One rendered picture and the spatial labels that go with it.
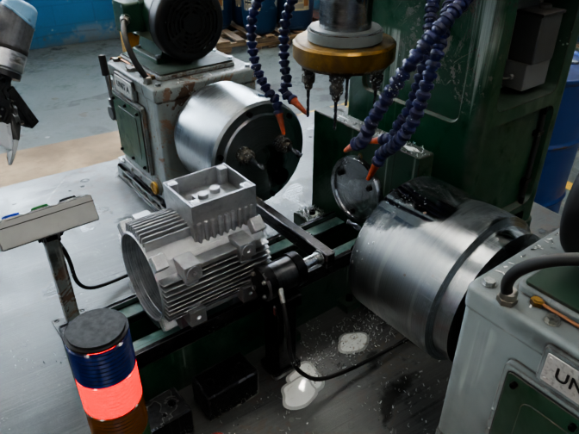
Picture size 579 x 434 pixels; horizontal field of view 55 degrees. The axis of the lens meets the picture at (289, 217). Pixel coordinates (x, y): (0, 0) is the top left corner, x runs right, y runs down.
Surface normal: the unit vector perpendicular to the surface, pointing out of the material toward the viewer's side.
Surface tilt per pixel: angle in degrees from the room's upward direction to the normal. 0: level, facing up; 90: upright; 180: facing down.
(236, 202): 90
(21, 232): 60
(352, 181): 90
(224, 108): 28
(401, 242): 51
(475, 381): 90
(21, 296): 0
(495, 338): 90
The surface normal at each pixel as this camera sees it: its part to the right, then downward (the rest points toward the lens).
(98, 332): 0.00, -0.84
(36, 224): 0.52, -0.05
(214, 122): -0.54, -0.40
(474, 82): -0.79, 0.32
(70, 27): 0.54, 0.45
